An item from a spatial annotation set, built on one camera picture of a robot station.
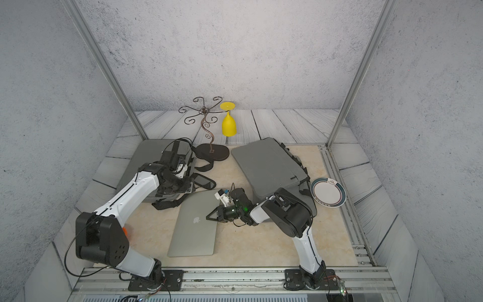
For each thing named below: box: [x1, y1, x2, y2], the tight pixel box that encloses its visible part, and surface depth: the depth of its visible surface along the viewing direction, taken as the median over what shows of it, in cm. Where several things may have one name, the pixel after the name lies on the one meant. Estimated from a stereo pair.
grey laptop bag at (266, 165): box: [231, 137, 317, 218], surface depth 101 cm
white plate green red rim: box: [310, 177, 347, 209], surface depth 101 cm
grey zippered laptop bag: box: [115, 138, 192, 202], surface depth 101 cm
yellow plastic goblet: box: [220, 101, 238, 138], surface depth 101 cm
